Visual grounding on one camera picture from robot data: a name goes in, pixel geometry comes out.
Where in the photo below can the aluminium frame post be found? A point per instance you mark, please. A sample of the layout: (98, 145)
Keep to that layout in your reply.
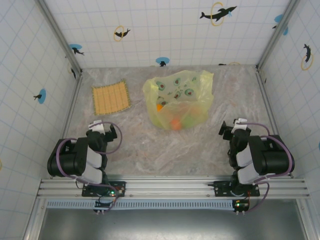
(60, 37)
(277, 32)

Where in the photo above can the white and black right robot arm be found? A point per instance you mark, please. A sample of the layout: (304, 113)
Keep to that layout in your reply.
(270, 157)

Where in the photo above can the green apple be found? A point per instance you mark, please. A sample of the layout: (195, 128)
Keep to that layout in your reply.
(190, 120)

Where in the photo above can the yellow avocado print plastic bag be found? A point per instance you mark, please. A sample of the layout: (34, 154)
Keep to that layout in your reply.
(205, 87)

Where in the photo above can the aluminium table side rail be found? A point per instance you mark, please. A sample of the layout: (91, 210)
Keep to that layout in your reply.
(271, 107)
(71, 112)

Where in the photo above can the woven straw mat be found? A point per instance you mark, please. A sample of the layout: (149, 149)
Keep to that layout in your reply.
(110, 97)

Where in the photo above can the orange pear-shaped fruit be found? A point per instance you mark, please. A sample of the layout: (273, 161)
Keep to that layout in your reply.
(159, 107)

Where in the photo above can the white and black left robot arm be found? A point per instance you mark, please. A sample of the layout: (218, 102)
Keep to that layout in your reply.
(67, 157)

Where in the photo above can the grey metal panel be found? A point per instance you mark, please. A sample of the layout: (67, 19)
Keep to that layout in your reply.
(175, 225)

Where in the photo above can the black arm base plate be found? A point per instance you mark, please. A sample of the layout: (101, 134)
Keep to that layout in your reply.
(121, 185)
(221, 186)

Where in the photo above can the aluminium mounting rail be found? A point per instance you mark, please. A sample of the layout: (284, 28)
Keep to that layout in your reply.
(170, 186)

